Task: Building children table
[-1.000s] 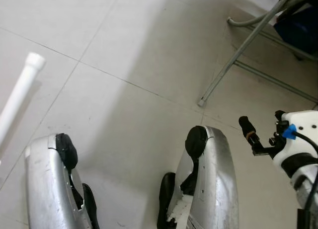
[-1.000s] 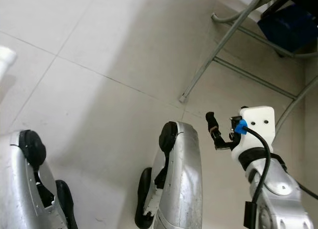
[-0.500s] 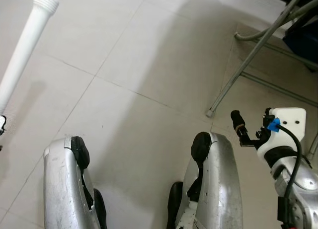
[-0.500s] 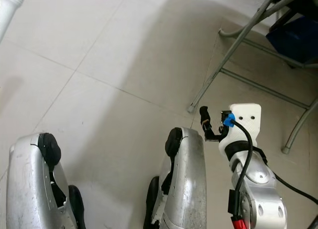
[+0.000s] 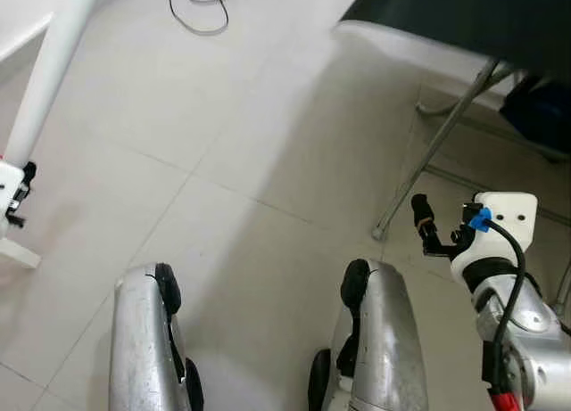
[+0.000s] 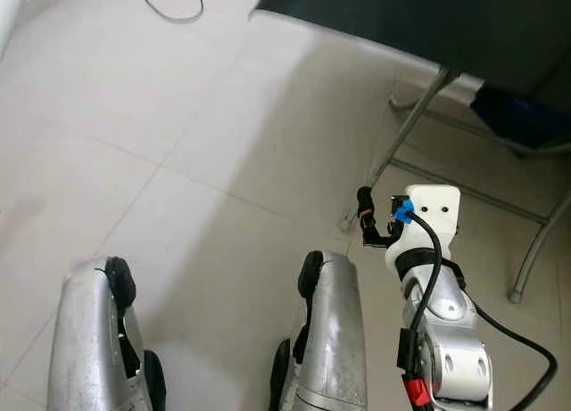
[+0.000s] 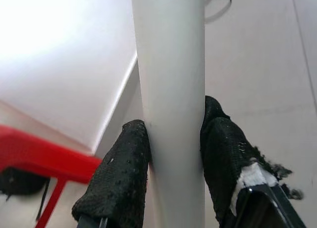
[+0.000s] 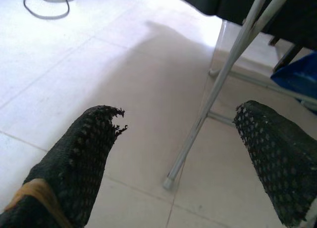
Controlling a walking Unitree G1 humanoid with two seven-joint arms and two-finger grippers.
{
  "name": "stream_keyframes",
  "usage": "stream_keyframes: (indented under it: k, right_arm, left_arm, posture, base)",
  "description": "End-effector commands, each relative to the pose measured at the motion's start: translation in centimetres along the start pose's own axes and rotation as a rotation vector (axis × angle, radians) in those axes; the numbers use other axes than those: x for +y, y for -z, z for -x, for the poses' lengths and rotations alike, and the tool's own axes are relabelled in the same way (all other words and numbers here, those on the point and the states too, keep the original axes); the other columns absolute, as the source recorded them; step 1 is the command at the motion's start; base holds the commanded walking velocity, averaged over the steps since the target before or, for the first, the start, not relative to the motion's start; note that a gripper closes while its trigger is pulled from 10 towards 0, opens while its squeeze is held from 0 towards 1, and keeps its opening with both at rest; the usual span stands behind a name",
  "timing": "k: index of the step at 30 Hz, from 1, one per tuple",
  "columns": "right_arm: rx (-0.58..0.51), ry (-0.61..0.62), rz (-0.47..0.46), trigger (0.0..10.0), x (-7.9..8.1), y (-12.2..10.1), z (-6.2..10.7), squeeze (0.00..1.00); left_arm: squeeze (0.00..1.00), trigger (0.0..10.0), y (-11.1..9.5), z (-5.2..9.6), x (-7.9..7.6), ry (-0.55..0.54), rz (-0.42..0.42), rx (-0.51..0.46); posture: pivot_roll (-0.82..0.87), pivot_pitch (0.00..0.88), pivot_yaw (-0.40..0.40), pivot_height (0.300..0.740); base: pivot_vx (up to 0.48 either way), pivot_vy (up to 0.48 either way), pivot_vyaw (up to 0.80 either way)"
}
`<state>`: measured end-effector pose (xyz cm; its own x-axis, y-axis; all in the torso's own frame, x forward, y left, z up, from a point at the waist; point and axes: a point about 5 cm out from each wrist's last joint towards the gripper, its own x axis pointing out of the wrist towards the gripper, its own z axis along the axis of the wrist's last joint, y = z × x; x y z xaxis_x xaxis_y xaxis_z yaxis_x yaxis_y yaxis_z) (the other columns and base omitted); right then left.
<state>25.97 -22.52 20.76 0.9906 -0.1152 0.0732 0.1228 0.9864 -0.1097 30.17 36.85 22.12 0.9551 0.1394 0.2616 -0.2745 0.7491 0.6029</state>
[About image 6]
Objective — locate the silver robot leg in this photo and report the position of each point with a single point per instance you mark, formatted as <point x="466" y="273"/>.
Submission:
<point x="330" y="340"/>
<point x="85" y="340"/>

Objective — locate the black tablecloth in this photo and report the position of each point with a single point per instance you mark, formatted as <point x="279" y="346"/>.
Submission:
<point x="410" y="19"/>

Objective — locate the tan rubber band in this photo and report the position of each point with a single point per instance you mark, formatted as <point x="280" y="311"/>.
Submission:
<point x="366" y="213"/>

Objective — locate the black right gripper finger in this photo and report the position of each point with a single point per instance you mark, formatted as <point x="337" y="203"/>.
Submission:
<point x="365" y="204"/>

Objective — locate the dark blue bag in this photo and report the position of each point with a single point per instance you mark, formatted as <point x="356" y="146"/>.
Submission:
<point x="522" y="117"/>

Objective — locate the silver right robot leg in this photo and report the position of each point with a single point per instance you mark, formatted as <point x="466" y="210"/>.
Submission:
<point x="330" y="340"/>

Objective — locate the grey metal table frame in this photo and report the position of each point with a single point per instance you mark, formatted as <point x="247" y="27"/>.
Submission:
<point x="402" y="143"/>

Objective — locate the silver left robot leg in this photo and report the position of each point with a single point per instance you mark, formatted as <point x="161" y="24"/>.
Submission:
<point x="85" y="340"/>

